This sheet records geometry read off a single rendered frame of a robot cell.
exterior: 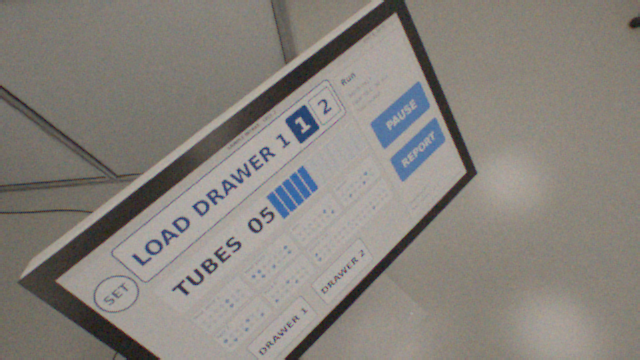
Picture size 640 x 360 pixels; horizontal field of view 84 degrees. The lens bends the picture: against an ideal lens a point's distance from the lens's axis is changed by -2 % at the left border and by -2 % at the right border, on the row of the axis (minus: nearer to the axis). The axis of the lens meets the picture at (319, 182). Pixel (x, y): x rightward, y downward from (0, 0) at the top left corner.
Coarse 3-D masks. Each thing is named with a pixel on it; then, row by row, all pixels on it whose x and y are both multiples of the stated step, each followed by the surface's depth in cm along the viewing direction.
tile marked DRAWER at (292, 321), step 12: (300, 300) 46; (288, 312) 46; (300, 312) 47; (312, 312) 48; (276, 324) 45; (288, 324) 46; (300, 324) 47; (264, 336) 45; (276, 336) 46; (288, 336) 47; (252, 348) 44; (264, 348) 45; (276, 348) 46
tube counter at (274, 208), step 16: (352, 128) 45; (336, 144) 44; (352, 144) 46; (304, 160) 43; (320, 160) 44; (336, 160) 45; (288, 176) 42; (304, 176) 43; (320, 176) 44; (272, 192) 42; (288, 192) 43; (304, 192) 44; (256, 208) 41; (272, 208) 42; (288, 208) 43; (256, 224) 41; (272, 224) 42; (256, 240) 42
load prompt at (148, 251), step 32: (320, 96) 42; (288, 128) 41; (320, 128) 43; (224, 160) 38; (256, 160) 40; (288, 160) 42; (192, 192) 37; (224, 192) 39; (160, 224) 36; (192, 224) 38; (128, 256) 36; (160, 256) 37
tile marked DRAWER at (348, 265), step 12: (360, 240) 49; (348, 252) 49; (360, 252) 50; (336, 264) 48; (348, 264) 49; (360, 264) 50; (324, 276) 48; (336, 276) 48; (348, 276) 49; (312, 288) 47; (324, 288) 48; (336, 288) 49; (324, 300) 48
